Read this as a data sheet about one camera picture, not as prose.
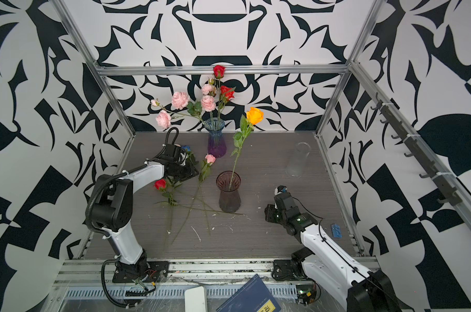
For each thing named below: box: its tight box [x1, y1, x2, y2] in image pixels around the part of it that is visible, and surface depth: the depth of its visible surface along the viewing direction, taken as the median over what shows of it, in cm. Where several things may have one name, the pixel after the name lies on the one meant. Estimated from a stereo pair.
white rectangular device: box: [184, 286, 207, 312], surface depth 66 cm
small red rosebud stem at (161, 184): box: [153, 178, 179, 243], surface depth 93 cm
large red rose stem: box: [218, 85, 237, 118], surface depth 96 cm
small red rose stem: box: [213, 65, 226, 121], surface depth 89 cm
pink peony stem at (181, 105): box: [150, 91, 209, 130], surface depth 80 cm
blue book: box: [215, 273, 282, 312], surface depth 70 cm
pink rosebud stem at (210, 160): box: [170, 154, 217, 245], surface depth 101 cm
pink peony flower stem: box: [201, 78, 217, 130], surface depth 91 cm
